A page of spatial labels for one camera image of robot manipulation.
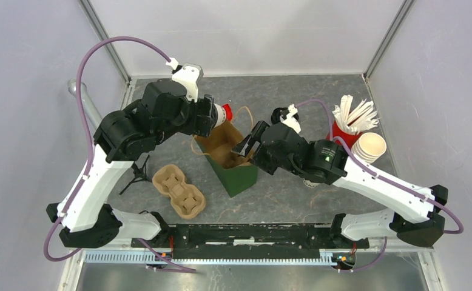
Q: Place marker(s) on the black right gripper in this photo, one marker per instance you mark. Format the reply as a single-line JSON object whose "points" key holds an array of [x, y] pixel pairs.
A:
{"points": [[258, 157]]}

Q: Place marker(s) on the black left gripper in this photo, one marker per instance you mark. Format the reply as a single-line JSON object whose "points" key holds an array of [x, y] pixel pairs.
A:
{"points": [[201, 124]]}

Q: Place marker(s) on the green paper bag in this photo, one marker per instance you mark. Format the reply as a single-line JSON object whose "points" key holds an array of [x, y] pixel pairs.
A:
{"points": [[235, 173]]}

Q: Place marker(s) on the white paper coffee cup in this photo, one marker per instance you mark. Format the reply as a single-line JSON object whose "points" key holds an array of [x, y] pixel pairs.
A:
{"points": [[310, 184]]}

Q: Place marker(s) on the brown cardboard cup carrier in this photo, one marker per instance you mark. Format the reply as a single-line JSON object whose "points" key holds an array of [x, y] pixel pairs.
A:
{"points": [[226, 158], [185, 199]]}

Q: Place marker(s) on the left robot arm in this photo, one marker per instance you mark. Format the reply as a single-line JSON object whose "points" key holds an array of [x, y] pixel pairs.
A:
{"points": [[87, 220]]}

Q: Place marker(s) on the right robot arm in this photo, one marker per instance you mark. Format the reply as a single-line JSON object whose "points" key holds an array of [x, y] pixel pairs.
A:
{"points": [[411, 214]]}

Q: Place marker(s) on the stack of black lids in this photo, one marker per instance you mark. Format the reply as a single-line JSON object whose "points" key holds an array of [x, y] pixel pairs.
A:
{"points": [[278, 116]]}

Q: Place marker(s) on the red plastic cup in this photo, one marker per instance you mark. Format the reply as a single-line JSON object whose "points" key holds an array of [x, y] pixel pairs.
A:
{"points": [[350, 139]]}

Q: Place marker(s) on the silver microphone on stand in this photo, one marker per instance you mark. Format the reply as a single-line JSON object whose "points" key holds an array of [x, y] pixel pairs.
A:
{"points": [[90, 108]]}

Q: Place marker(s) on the stack of white paper cups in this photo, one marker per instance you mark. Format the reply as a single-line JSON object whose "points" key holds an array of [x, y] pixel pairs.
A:
{"points": [[369, 147]]}

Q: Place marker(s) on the red plastic ring tool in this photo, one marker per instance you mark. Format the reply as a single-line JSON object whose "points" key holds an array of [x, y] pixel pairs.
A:
{"points": [[228, 112]]}

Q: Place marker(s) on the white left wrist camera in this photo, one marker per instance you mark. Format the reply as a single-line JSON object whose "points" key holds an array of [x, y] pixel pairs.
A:
{"points": [[188, 75]]}

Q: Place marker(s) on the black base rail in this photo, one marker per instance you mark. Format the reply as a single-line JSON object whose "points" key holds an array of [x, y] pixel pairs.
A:
{"points": [[251, 241]]}

